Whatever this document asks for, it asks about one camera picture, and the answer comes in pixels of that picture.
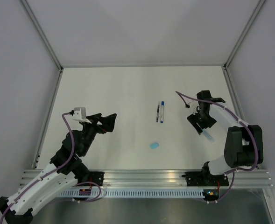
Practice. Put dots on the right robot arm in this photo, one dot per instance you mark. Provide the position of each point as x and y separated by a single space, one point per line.
243 148

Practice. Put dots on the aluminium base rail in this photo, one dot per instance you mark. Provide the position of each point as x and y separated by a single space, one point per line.
139 179

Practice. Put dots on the aluminium frame post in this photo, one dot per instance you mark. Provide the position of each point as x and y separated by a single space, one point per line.
250 22
35 23

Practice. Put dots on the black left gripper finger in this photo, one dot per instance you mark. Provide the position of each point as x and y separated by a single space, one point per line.
108 126
108 120

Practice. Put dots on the right aluminium frame post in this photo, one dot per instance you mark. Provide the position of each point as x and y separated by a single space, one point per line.
250 22

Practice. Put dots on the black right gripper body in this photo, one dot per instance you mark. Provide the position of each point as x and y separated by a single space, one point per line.
202 119

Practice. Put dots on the purple gel pen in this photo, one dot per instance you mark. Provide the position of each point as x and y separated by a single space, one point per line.
157 113

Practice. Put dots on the light blue highlighter pen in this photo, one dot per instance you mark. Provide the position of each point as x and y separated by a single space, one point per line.
207 135

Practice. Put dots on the slotted cable duct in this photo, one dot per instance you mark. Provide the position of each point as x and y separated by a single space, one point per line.
131 193

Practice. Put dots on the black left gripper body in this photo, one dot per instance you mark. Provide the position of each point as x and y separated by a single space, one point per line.
94 128

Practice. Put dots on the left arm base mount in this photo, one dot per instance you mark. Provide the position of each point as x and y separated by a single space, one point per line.
94 177

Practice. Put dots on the light blue eraser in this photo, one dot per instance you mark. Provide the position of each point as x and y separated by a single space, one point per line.
154 145

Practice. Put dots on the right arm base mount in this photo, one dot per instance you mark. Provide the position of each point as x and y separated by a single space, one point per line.
204 178

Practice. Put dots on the left aluminium frame post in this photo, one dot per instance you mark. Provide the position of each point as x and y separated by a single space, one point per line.
35 23

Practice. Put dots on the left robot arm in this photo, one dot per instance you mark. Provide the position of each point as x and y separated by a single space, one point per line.
65 169

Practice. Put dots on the white marker pen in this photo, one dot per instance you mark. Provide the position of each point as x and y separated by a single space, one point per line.
162 114

